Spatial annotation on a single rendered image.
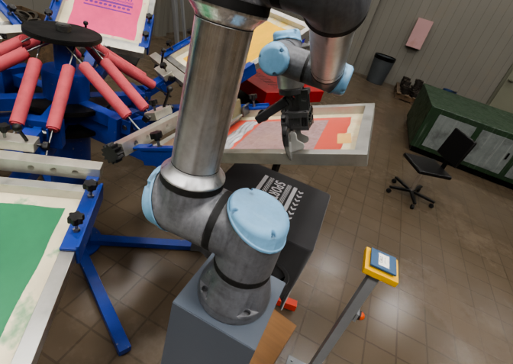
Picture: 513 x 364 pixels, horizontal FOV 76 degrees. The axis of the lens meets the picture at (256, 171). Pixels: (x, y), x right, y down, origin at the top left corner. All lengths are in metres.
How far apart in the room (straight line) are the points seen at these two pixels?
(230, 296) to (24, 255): 0.67
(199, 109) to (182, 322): 0.42
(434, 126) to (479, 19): 5.00
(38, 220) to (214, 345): 0.72
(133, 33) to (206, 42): 2.05
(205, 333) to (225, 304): 0.08
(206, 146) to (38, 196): 0.88
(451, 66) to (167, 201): 9.79
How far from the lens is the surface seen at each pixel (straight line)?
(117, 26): 2.56
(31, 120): 1.57
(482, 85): 10.33
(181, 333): 0.75
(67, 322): 2.12
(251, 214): 0.54
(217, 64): 0.48
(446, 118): 5.51
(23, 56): 1.70
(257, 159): 1.04
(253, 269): 0.59
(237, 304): 0.65
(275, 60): 0.79
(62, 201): 1.28
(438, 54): 10.08
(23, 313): 1.01
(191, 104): 0.50
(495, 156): 5.82
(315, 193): 1.58
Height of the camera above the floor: 1.77
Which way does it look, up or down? 31 degrees down
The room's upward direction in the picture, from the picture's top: 17 degrees clockwise
